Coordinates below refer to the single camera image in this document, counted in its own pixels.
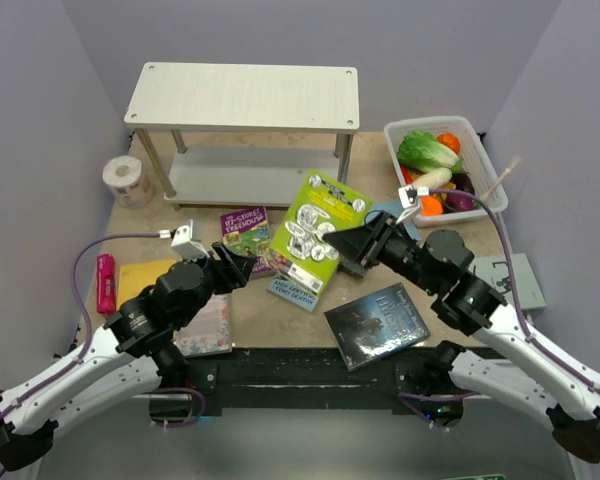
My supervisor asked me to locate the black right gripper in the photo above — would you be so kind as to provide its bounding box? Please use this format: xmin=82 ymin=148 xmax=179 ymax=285
xmin=324 ymin=210 xmax=440 ymax=294

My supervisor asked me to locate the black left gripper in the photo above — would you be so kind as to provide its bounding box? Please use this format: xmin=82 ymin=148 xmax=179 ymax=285
xmin=178 ymin=241 xmax=257 ymax=327

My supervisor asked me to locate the green cartoon paperback book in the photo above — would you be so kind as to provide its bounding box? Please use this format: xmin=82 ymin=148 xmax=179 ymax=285
xmin=263 ymin=169 xmax=372 ymax=297

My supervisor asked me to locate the blue Treehouse paperback book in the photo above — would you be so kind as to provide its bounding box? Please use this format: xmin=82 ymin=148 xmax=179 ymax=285
xmin=268 ymin=274 xmax=318 ymax=312

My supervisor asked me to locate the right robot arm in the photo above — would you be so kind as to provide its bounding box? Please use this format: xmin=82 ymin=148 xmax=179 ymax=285
xmin=323 ymin=213 xmax=600 ymax=464

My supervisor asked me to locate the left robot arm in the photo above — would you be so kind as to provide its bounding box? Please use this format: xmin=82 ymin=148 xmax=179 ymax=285
xmin=0 ymin=242 xmax=256 ymax=472

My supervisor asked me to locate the purple Treehouse paperback book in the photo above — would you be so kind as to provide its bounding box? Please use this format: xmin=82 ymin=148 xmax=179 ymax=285
xmin=220 ymin=206 xmax=274 ymax=278

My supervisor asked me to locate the light blue cat book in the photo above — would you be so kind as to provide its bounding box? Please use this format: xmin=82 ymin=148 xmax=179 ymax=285
xmin=367 ymin=200 xmax=422 ymax=242

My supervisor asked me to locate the orange carrot toy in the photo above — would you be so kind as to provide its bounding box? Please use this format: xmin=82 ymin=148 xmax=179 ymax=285
xmin=421 ymin=196 xmax=444 ymax=217

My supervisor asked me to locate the red pepper toy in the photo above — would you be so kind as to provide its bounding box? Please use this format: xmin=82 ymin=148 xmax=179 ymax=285
xmin=400 ymin=165 xmax=413 ymax=185

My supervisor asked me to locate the floral pastel notebook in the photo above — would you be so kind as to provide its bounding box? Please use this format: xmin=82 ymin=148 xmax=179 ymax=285
xmin=174 ymin=295 xmax=232 ymax=357

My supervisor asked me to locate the white radish toy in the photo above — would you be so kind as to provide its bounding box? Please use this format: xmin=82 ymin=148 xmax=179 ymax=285
xmin=412 ymin=167 xmax=452 ymax=190

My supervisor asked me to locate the dark glossy hardcover book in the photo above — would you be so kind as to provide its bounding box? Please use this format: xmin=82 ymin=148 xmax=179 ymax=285
xmin=325 ymin=283 xmax=430 ymax=371

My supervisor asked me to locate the purple onion toy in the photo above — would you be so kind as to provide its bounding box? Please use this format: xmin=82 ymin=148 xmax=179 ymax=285
xmin=444 ymin=192 xmax=474 ymax=213

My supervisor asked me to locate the green lettuce toy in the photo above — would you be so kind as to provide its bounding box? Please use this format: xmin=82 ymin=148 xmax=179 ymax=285
xmin=396 ymin=131 xmax=463 ymax=173

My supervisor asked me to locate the yellow book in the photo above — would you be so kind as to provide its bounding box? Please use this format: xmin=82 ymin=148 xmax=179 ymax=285
xmin=117 ymin=259 xmax=176 ymax=308

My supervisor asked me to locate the purple eggplant toy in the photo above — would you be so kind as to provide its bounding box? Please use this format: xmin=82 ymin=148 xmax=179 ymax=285
xmin=451 ymin=172 xmax=475 ymax=195

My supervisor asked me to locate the toilet paper roll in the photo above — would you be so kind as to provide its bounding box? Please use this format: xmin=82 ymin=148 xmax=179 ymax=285
xmin=102 ymin=156 xmax=155 ymax=208

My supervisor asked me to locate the white two-tier shelf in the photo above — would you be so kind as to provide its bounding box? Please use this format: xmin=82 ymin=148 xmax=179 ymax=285
xmin=124 ymin=61 xmax=360 ymax=208

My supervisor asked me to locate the orange pumpkin toy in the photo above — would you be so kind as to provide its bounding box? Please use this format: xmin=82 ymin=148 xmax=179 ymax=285
xmin=437 ymin=132 xmax=461 ymax=155

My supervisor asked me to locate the white plastic basket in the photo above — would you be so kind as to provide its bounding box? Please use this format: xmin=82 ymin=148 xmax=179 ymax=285
xmin=384 ymin=116 xmax=508 ymax=213

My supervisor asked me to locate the grey-green cat book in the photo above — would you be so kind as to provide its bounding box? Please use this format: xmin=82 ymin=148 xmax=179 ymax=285
xmin=469 ymin=253 xmax=546 ymax=312

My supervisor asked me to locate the green onion toy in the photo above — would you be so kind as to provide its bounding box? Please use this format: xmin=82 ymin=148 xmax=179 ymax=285
xmin=479 ymin=155 xmax=522 ymax=201

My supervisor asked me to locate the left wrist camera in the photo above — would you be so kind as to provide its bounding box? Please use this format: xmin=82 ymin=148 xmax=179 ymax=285
xmin=171 ymin=220 xmax=208 ymax=261

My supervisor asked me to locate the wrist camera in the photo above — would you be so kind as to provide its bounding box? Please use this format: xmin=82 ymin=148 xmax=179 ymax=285
xmin=171 ymin=220 xmax=208 ymax=261
xmin=396 ymin=185 xmax=422 ymax=224

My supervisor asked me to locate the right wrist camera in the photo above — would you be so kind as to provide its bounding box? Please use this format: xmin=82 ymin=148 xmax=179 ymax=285
xmin=396 ymin=185 xmax=422 ymax=224

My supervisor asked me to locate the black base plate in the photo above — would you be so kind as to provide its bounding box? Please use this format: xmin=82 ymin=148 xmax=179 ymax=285
xmin=67 ymin=344 xmax=481 ymax=419

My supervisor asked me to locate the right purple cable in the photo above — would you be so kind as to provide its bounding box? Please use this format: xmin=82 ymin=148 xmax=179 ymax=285
xmin=427 ymin=187 xmax=600 ymax=464

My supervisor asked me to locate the purple cable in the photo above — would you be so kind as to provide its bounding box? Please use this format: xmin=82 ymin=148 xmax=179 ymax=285
xmin=0 ymin=229 xmax=181 ymax=480
xmin=427 ymin=187 xmax=600 ymax=464

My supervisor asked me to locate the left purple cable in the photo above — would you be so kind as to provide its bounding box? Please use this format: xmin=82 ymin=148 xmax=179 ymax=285
xmin=0 ymin=229 xmax=181 ymax=480

